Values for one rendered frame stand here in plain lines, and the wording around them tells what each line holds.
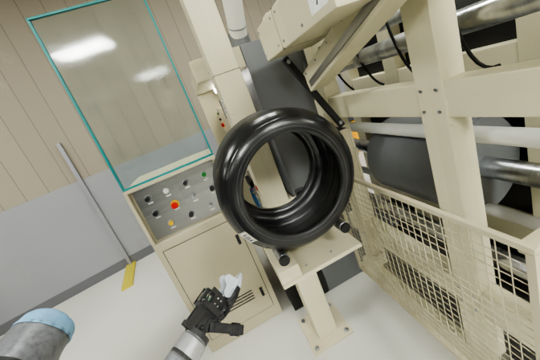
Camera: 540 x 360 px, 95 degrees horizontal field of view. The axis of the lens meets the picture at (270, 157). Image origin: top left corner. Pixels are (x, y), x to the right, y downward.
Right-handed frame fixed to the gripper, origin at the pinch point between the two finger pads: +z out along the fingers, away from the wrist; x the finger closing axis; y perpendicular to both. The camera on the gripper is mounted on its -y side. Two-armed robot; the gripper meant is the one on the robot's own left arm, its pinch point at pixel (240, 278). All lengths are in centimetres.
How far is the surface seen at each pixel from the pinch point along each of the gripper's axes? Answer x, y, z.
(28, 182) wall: 296, 157, 36
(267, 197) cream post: 18, 3, 48
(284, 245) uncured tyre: -4.3, -6.6, 18.8
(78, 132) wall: 255, 169, 98
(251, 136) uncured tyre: -20.5, 32.5, 27.1
